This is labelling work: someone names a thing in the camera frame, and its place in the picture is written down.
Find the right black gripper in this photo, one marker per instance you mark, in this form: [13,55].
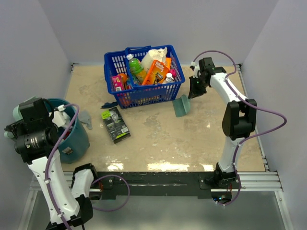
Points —
[194,92]

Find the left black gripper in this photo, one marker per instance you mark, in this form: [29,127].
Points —
[17,128]

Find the mint green hand brush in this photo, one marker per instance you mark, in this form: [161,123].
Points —
[181,106]

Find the grey paper scrap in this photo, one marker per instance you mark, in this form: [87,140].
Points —
[86,119]

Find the mint green dustpan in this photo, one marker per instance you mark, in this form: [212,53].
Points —
[17,115]

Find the red paper scrap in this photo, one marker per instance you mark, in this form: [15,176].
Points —
[67,134]

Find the blue paper scrap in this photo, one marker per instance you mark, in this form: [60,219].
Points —
[109,105]

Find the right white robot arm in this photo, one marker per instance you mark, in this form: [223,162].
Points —
[239,119]

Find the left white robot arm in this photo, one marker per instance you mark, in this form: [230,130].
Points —
[37,136]

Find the white pump bottle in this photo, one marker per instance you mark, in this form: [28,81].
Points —
[169,78]

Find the orange razor package box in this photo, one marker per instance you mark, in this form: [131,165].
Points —
[156,74]

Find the white paper bag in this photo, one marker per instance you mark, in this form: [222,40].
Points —
[153,54]

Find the teal trash bin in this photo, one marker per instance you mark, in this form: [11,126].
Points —
[76,145]

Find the green juice bottle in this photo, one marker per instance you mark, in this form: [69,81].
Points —
[136,68]

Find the pink snack box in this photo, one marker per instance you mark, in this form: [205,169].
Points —
[119,82]

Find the blue plastic shopping basket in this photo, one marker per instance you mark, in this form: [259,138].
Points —
[116,63]

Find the black razor package box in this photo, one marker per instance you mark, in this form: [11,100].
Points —
[115,125]

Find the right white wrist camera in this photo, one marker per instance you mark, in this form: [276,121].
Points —
[195,68]

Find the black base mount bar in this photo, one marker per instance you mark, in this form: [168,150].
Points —
[197,184]

